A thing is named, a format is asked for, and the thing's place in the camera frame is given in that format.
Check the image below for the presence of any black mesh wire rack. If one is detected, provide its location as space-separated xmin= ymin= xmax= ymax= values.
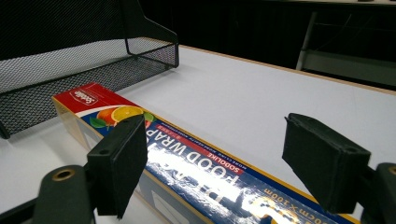
xmin=0 ymin=0 xmax=180 ymax=140

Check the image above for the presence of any blue food wrap box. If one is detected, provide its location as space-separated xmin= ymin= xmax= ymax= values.
xmin=51 ymin=82 xmax=362 ymax=224

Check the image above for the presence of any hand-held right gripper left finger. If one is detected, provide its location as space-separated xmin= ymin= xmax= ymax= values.
xmin=86 ymin=114 xmax=149 ymax=219

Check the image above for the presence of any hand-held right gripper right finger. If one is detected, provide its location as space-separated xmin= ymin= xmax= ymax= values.
xmin=281 ymin=112 xmax=372 ymax=215

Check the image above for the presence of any grey metal stand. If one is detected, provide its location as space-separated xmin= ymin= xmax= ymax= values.
xmin=295 ymin=11 xmax=396 ymax=91

